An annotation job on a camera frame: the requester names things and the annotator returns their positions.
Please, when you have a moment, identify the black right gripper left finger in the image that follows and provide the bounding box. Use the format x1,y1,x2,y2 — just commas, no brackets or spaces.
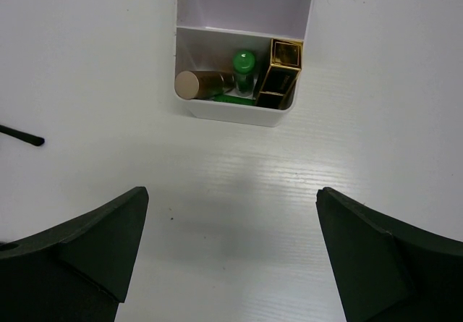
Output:
1,187,149,321

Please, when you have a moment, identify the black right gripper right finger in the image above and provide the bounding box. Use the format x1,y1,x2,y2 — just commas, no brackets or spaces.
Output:
316,187,462,321

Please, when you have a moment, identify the black gold lipstick case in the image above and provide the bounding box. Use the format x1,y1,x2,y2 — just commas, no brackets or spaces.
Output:
253,38,303,110

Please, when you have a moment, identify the rose gold lipstick tube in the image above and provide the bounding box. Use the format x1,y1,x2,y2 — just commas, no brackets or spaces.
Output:
174,71,235,100

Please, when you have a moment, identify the green lip balm stick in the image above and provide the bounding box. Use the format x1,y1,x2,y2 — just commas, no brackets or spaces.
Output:
212,94,254,106

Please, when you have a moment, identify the green capped lip balm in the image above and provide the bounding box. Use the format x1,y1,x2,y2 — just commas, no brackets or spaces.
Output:
232,50,255,96

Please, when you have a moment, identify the black small-head makeup brush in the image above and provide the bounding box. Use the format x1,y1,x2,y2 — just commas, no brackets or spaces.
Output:
0,125,45,147

